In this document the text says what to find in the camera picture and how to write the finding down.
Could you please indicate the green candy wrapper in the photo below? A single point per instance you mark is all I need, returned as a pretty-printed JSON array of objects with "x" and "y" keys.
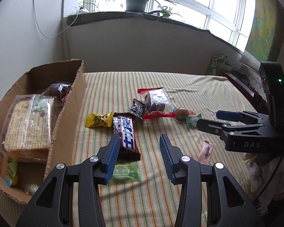
[{"x": 127, "y": 172}]

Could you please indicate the small black snack packet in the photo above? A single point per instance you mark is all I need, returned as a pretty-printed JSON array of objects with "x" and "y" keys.
[{"x": 137, "y": 109}]

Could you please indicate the yellow green wall map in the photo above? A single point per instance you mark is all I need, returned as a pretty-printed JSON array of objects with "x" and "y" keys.
[{"x": 264, "y": 42}]

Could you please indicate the green tissue box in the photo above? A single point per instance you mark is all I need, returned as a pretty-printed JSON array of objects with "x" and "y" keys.
[{"x": 218, "y": 65}]

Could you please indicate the white lace cloth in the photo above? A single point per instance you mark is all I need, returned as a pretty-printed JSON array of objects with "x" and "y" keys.
[{"x": 250, "y": 67}]

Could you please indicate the green white jelly packet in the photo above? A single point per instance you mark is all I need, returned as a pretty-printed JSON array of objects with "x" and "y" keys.
[{"x": 191, "y": 120}]

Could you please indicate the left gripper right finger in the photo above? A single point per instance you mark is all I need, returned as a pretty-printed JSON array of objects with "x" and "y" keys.
[{"x": 227, "y": 202}]

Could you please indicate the pink candy wrapper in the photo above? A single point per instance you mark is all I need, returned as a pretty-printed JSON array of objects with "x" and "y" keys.
[{"x": 205, "y": 153}]

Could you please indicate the snickers bar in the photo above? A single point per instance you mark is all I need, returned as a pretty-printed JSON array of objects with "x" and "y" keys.
[{"x": 123, "y": 126}]

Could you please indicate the sliced bread loaf bag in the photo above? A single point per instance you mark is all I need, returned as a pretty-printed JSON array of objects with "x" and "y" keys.
[{"x": 26, "y": 135}]

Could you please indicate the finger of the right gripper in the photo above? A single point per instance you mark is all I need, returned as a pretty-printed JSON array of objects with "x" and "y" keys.
[
  {"x": 229, "y": 116},
  {"x": 211, "y": 127}
]

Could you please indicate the red chocolate cake packet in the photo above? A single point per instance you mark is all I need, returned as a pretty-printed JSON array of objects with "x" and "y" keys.
[{"x": 157, "y": 103}]

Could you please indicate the striped tablecloth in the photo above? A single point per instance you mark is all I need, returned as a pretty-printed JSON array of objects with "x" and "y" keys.
[{"x": 154, "y": 200}]

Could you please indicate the brown round snack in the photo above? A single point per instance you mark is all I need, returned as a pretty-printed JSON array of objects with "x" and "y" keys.
[{"x": 181, "y": 113}]

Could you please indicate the small spider plant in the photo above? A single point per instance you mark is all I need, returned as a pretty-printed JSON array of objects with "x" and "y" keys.
[{"x": 163, "y": 12}]

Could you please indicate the brown cardboard box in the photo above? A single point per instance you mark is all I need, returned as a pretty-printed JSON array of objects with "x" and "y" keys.
[{"x": 36, "y": 81}]

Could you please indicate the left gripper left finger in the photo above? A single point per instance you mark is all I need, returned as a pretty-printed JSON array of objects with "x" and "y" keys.
[{"x": 52, "y": 203}]

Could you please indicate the green yellow jelly cup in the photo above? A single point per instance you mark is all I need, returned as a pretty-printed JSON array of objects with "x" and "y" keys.
[{"x": 11, "y": 176}]

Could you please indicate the yellow candy packet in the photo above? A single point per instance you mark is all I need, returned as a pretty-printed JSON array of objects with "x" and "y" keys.
[{"x": 99, "y": 120}]

